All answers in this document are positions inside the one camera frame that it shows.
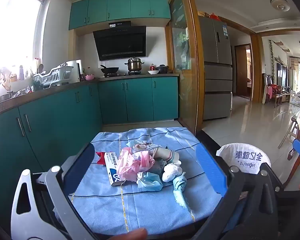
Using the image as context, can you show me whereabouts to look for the Lyfen macadamia snack packet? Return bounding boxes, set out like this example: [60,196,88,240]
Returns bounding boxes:
[150,159,167,174]

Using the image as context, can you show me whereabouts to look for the steel cooking pot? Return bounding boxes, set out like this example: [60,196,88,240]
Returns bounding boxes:
[124,57,145,72]

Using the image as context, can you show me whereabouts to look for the pink plastic bag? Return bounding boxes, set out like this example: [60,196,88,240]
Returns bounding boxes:
[116,147,155,182]

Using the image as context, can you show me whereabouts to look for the teal cabinets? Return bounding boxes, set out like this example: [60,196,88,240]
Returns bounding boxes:
[69,0,171,30]
[0,77,178,230]

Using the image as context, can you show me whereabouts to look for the white kitchen appliance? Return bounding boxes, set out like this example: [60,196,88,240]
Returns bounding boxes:
[65,59,82,80]

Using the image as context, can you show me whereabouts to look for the white printed bin bag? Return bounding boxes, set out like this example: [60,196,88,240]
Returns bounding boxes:
[216,142,272,176]

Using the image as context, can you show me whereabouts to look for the black wok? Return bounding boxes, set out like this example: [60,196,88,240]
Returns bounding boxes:
[100,65,120,75]

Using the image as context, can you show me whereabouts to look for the round ceiling light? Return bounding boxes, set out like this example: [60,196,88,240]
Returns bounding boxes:
[269,0,290,12]

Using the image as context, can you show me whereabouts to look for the blue checked tablecloth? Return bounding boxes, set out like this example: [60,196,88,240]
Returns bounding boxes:
[69,127,223,235]

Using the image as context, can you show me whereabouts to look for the white crumpled tissue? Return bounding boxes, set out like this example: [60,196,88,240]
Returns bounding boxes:
[162,162,186,183]

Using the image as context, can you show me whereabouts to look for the black range hood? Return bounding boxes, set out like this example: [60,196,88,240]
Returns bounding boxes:
[93,21,147,61]

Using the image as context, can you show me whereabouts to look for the light wooden chair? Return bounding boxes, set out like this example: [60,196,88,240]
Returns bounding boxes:
[277,115,300,161]

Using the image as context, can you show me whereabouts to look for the green wall vine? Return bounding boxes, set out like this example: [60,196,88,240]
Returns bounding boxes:
[269,40,277,83]

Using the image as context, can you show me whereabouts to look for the red wrapper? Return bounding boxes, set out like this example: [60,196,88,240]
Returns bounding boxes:
[95,151,106,165]

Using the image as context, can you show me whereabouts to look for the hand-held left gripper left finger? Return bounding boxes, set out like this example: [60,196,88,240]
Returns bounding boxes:
[10,144,95,240]

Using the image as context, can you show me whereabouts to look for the kitchen window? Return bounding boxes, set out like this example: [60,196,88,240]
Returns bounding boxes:
[0,0,49,88]

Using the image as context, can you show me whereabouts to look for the white cylindrical container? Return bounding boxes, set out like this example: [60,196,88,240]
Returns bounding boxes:
[154,148,182,163]

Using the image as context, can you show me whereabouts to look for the teal lower cabinets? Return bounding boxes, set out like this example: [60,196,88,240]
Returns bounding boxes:
[0,77,178,230]

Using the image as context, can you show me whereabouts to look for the white and blue medicine box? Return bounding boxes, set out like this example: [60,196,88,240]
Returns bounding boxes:
[104,152,127,187]

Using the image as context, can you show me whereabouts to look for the blue face mask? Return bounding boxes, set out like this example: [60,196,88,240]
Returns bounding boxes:
[136,172,163,192]

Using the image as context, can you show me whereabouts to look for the clear plastic packet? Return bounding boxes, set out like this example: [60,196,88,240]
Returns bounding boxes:
[126,140,160,153]

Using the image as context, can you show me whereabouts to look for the white dish rack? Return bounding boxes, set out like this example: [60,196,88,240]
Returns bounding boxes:
[33,66,74,88]

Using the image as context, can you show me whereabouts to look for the person's left hand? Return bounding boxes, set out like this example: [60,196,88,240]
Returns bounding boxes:
[114,227,148,240]

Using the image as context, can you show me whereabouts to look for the dark kitchen countertop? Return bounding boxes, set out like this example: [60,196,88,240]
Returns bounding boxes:
[0,73,180,119]

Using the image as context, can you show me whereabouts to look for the steel sink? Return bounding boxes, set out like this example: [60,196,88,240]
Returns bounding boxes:
[0,91,23,106]

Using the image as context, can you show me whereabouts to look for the gas stove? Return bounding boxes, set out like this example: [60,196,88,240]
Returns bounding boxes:
[100,72,147,77]

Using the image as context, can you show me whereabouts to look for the teal upper cabinets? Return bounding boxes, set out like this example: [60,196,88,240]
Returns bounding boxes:
[69,0,171,30]

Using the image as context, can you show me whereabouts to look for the white baby fence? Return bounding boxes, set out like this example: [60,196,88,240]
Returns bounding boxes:
[290,92,300,107]

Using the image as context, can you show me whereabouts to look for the dark wooden chair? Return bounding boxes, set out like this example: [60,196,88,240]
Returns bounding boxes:
[264,74,283,108]

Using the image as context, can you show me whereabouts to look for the grey refrigerator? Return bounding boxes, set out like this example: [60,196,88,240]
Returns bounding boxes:
[199,15,233,120]

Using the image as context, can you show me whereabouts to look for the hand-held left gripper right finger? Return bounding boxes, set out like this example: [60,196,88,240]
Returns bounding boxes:
[194,130,290,240]

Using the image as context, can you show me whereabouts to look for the wood framed glass door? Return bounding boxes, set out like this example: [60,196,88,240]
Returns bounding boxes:
[165,0,204,135]

